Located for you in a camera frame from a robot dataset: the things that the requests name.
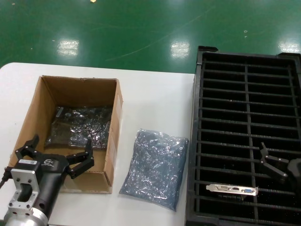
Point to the black slotted plastic container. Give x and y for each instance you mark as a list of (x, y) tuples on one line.
[(200, 106)]

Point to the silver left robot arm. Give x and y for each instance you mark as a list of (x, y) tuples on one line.
[(23, 216)]

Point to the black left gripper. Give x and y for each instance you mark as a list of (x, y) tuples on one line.
[(51, 179)]

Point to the grey antistatic plastic bag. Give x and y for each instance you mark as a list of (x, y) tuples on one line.
[(80, 127), (155, 164)]

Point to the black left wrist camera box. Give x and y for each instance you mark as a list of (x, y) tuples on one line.
[(27, 166)]

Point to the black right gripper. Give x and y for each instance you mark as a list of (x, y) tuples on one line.
[(296, 171)]

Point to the open brown cardboard box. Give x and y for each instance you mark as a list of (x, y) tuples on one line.
[(70, 87)]

